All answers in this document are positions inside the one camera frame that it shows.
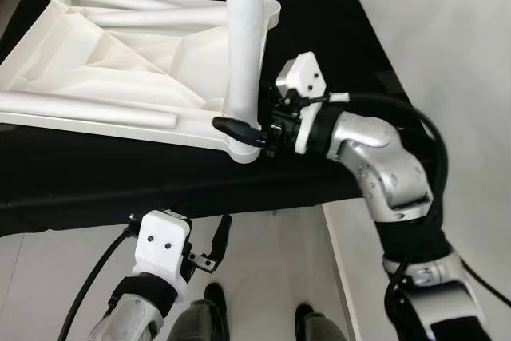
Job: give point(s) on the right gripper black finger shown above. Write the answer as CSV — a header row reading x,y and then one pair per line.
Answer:
x,y
238,130

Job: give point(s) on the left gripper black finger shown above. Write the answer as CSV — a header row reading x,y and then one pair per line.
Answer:
x,y
220,237

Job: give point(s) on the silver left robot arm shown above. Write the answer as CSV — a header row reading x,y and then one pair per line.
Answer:
x,y
128,321

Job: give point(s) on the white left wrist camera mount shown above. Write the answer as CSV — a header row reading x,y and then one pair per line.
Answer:
x,y
162,241

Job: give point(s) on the black robot right foot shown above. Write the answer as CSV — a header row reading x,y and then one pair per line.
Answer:
x,y
303,317

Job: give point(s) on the black tablecloth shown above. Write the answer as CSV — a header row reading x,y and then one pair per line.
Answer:
x,y
120,181

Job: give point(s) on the white plastic table top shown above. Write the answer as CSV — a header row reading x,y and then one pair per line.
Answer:
x,y
104,61

